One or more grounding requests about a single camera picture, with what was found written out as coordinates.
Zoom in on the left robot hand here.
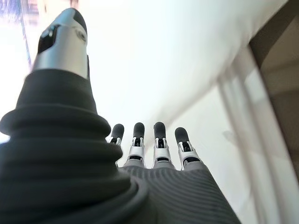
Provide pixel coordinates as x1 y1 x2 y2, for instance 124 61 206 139
0 7 242 224

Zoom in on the white duvet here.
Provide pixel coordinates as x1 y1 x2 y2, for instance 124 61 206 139
0 0 291 145

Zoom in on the mattress with white sheet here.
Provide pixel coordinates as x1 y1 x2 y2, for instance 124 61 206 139
163 45 299 224

